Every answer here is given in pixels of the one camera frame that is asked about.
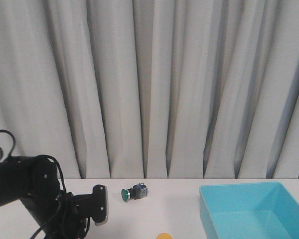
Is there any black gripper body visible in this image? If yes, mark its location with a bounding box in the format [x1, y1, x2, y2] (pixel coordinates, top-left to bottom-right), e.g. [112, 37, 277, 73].
[43, 192, 91, 239]

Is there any yellow mushroom push button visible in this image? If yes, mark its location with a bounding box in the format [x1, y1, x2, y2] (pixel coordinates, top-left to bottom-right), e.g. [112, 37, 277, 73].
[156, 233, 172, 239]

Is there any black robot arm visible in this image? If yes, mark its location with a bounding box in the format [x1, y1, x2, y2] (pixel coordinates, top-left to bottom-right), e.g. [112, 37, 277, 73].
[0, 155, 90, 239]

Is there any light blue plastic box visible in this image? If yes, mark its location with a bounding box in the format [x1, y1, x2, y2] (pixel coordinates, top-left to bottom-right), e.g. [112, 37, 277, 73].
[199, 182, 299, 239]

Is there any green push button far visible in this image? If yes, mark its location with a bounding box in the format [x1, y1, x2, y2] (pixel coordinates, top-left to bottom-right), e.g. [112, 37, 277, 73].
[121, 183, 148, 202]

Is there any grey pleated curtain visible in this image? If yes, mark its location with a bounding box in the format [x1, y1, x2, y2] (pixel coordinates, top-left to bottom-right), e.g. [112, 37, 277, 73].
[0, 0, 299, 179]

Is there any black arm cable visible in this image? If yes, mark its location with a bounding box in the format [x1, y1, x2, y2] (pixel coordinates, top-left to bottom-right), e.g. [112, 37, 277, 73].
[0, 129, 68, 239]

